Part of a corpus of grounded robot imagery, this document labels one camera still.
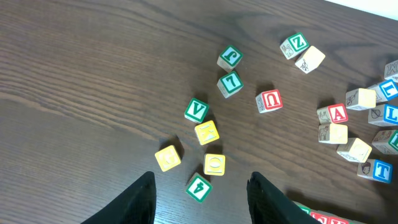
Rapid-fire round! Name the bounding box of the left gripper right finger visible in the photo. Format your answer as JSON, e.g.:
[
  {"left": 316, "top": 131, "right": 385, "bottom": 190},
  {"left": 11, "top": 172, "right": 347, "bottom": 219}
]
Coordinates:
[{"left": 246, "top": 172, "right": 318, "bottom": 224}]

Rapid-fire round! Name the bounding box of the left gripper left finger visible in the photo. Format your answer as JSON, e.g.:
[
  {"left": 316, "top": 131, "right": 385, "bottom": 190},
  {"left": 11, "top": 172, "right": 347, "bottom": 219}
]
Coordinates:
[{"left": 82, "top": 171, "right": 157, "bottom": 224}]

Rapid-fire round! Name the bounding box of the red u block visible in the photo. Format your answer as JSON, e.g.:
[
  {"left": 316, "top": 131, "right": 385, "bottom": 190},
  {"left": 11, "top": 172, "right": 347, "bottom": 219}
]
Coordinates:
[
  {"left": 329, "top": 216, "right": 350, "bottom": 224},
  {"left": 255, "top": 90, "right": 283, "bottom": 113}
]

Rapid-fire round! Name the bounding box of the green N block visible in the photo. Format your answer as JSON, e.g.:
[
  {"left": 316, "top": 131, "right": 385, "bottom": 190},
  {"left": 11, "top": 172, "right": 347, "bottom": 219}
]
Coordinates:
[{"left": 294, "top": 202, "right": 311, "bottom": 214}]

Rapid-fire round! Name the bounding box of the red E block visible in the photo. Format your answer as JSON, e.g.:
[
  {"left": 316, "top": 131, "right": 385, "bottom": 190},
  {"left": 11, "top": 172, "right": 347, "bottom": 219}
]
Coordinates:
[{"left": 310, "top": 212, "right": 330, "bottom": 224}]

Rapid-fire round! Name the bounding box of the yellow G block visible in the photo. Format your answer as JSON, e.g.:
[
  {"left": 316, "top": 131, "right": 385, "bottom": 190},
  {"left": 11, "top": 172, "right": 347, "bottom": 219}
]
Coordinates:
[{"left": 155, "top": 145, "right": 181, "bottom": 172}]

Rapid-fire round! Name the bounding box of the green 4 block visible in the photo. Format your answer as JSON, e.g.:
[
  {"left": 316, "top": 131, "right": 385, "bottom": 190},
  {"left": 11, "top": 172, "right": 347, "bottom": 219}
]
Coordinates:
[{"left": 185, "top": 172, "right": 213, "bottom": 203}]

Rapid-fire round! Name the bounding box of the yellow O block left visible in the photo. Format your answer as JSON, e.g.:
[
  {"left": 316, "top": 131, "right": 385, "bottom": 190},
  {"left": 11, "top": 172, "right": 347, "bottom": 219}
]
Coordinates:
[{"left": 203, "top": 154, "right": 226, "bottom": 176}]

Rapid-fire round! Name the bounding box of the yellow o block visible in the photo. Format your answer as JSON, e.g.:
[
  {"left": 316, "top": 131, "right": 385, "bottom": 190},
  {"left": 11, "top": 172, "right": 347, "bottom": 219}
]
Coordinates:
[
  {"left": 203, "top": 154, "right": 226, "bottom": 176},
  {"left": 318, "top": 123, "right": 348, "bottom": 144}
]

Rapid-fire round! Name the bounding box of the yellow K block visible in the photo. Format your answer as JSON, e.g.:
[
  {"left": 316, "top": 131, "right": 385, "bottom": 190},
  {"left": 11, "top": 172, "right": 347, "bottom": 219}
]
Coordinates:
[{"left": 195, "top": 120, "right": 220, "bottom": 146}]

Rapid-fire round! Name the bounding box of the yellow O block centre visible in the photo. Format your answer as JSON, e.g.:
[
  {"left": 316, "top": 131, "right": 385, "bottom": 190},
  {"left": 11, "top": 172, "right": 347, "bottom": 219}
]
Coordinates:
[{"left": 318, "top": 123, "right": 348, "bottom": 144}]

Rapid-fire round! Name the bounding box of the yellow C block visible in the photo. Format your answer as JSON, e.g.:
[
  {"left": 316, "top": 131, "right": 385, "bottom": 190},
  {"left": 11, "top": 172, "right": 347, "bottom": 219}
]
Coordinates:
[{"left": 336, "top": 138, "right": 372, "bottom": 163}]

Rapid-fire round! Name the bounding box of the green V block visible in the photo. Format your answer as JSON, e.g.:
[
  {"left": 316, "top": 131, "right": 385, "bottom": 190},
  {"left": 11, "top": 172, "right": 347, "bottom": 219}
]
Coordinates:
[{"left": 184, "top": 98, "right": 209, "bottom": 123}]

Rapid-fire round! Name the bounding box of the blue T block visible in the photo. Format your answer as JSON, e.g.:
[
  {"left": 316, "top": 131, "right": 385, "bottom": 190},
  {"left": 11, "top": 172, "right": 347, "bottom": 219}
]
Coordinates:
[{"left": 357, "top": 159, "right": 393, "bottom": 184}]

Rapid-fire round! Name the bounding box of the red A block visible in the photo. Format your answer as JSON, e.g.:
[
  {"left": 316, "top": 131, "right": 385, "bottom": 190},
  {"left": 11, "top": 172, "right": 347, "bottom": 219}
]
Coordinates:
[{"left": 317, "top": 103, "right": 348, "bottom": 124}]

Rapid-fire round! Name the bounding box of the green 7 block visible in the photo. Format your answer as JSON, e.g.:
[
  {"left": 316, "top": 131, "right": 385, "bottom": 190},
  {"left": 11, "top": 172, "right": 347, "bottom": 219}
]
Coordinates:
[{"left": 217, "top": 71, "right": 244, "bottom": 98}]

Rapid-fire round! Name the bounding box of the green B block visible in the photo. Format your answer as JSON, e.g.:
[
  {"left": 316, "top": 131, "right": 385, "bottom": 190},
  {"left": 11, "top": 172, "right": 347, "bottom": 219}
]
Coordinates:
[{"left": 371, "top": 130, "right": 397, "bottom": 155}]

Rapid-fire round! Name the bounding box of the yellow S block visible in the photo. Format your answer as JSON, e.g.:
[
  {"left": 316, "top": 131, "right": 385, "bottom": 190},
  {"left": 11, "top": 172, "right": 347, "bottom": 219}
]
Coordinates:
[{"left": 346, "top": 88, "right": 376, "bottom": 111}]

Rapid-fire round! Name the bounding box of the blue L block lower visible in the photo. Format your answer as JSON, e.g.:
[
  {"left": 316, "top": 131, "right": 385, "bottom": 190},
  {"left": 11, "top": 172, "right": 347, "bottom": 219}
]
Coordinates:
[{"left": 368, "top": 104, "right": 397, "bottom": 127}]

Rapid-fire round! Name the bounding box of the blue l block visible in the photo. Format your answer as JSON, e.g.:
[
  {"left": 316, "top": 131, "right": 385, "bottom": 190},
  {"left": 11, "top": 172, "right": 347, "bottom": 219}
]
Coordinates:
[
  {"left": 368, "top": 104, "right": 397, "bottom": 127},
  {"left": 368, "top": 80, "right": 397, "bottom": 103}
]

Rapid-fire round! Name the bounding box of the green J block left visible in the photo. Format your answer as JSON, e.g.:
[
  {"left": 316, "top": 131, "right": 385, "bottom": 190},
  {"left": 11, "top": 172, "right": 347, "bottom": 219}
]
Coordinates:
[{"left": 217, "top": 45, "right": 244, "bottom": 72}]

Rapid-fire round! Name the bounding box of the yellow block beside Z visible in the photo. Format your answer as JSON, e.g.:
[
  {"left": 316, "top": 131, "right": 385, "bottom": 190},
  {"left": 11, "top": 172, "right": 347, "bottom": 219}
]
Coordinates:
[{"left": 295, "top": 46, "right": 325, "bottom": 74}]

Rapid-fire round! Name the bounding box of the green Z block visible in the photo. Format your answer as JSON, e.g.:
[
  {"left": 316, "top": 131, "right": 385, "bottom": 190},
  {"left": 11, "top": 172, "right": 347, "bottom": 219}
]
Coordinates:
[{"left": 280, "top": 32, "right": 310, "bottom": 60}]

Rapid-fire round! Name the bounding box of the blue L block upper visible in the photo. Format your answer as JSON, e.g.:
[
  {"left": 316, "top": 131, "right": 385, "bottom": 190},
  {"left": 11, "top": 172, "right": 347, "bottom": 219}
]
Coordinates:
[{"left": 368, "top": 80, "right": 397, "bottom": 103}]

